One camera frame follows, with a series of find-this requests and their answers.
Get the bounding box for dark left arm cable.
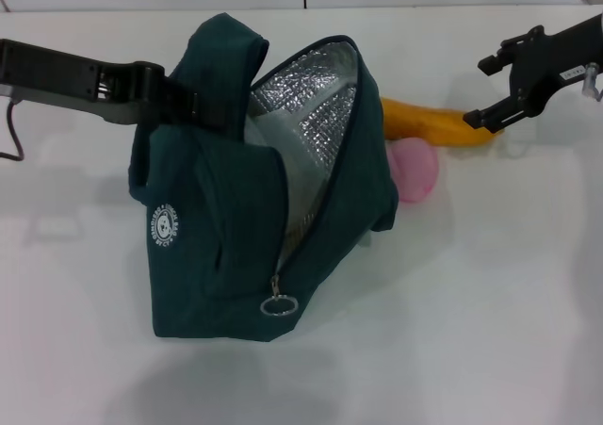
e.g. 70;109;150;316
0;98;25;163

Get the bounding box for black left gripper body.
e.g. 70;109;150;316
0;38;143;108

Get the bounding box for yellow banana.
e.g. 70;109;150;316
380;95;508;151

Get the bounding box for pink toy peach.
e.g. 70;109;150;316
388;138;441;204

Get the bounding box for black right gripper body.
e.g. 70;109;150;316
510;13;603;109

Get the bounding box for dark teal insulated lunch bag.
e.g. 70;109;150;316
127;12;401;340

